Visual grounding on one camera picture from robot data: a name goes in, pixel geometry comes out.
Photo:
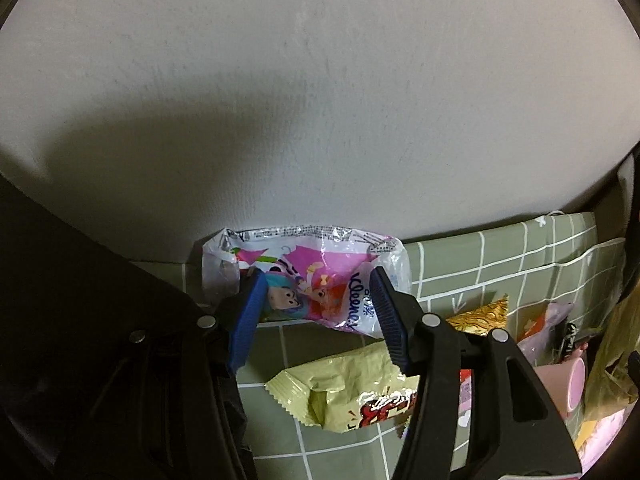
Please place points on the pink printed tissue packet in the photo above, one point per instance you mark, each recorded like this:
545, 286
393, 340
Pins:
310, 260

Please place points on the yellow-green plastic bag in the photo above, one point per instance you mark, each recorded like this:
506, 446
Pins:
615, 360

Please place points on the green checked mat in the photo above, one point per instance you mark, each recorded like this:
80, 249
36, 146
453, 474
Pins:
500, 260

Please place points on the gold patterned snack wrapper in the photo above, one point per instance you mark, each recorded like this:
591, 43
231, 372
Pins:
480, 317

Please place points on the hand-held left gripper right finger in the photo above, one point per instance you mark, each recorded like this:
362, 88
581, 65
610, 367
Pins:
392, 325

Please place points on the pink cup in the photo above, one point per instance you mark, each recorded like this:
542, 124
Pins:
560, 385

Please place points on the pink floral bedsheet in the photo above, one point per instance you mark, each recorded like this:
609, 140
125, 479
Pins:
607, 435

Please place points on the yellow-green snack packet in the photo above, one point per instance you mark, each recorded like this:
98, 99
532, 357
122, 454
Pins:
340, 375

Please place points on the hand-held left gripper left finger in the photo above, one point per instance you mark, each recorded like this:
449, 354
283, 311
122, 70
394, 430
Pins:
247, 325

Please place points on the dark jacket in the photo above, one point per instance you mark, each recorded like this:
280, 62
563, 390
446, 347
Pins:
75, 310

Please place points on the black snack packet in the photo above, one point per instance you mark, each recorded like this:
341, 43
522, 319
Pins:
567, 340

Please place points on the purple printed packet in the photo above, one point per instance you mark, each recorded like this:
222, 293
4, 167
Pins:
542, 327

